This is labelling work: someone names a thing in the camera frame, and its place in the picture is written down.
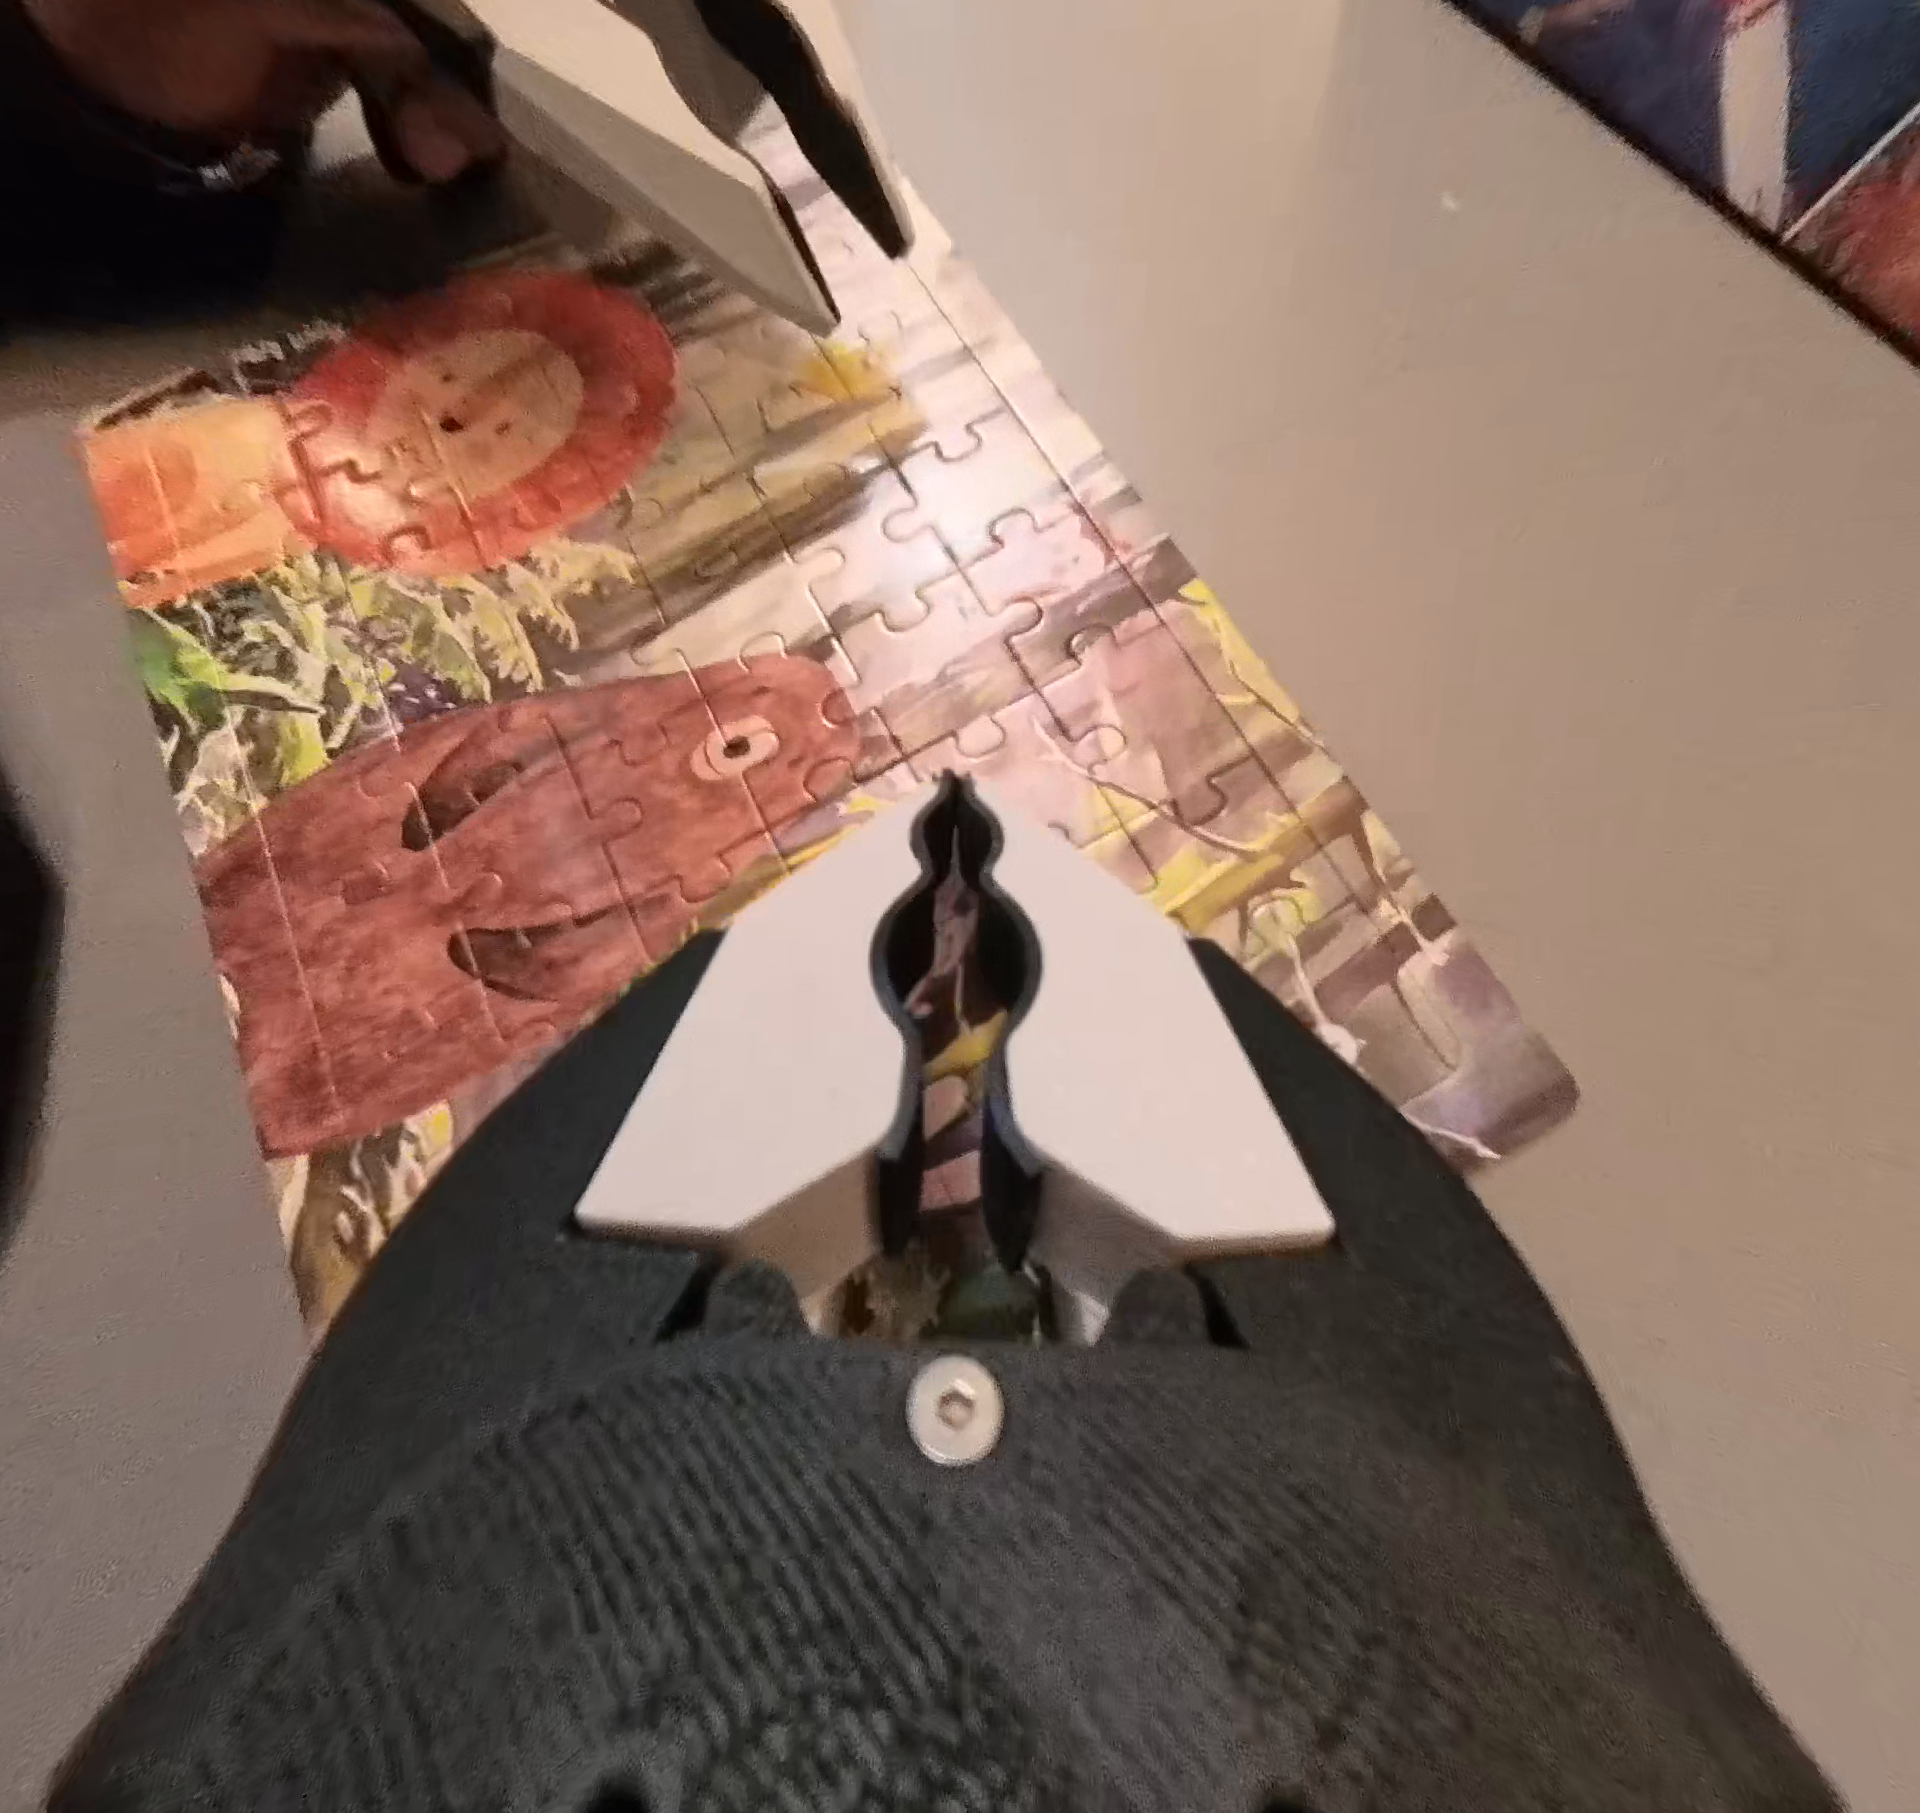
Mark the person's left hand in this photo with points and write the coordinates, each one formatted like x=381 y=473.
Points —
x=194 y=13

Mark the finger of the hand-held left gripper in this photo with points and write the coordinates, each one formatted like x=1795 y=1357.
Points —
x=601 y=103
x=780 y=58

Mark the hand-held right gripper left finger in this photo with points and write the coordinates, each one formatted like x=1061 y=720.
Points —
x=751 y=1094

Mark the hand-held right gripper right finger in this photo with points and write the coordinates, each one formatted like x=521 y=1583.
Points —
x=1170 y=1094

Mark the illustrated puzzle box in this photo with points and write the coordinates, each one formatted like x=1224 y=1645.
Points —
x=1680 y=43

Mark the forest animal jigsaw puzzle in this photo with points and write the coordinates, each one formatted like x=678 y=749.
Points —
x=601 y=644

